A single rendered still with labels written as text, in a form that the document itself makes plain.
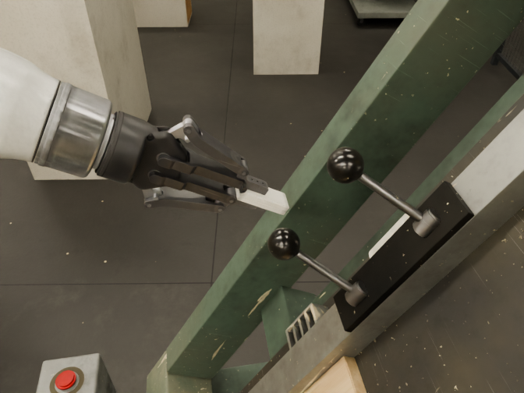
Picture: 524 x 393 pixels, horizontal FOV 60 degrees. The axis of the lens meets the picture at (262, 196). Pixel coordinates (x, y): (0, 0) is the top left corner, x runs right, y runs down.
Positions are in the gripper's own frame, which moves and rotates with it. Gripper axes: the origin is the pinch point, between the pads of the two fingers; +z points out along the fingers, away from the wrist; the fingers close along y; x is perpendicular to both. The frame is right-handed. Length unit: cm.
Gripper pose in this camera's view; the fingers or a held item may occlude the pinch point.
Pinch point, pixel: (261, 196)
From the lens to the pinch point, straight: 58.4
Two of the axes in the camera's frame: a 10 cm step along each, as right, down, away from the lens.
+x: 1.6, 6.4, -7.5
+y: -5.0, 7.1, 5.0
